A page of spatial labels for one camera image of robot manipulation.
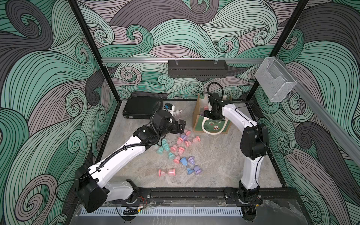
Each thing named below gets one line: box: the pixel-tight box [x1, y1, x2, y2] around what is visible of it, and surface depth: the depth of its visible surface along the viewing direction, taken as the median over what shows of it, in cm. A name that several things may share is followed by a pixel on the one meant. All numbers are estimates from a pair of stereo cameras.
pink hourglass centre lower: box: [172, 147, 186, 165], surface depth 89 cm
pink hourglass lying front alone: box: [157, 168, 176, 177], surface depth 81 cm
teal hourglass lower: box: [168, 151, 176, 160], surface depth 87 cm
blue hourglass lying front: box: [187, 167, 195, 175], surface depth 81 cm
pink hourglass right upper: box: [192, 135, 201, 143], surface depth 94 cm
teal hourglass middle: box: [156, 142, 171, 155], surface depth 92 cm
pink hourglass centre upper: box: [176, 136, 192, 148], surface depth 94 cm
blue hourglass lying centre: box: [180, 157, 188, 166], surface depth 85 cm
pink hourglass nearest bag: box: [183, 129, 192, 137], surface depth 99 cm
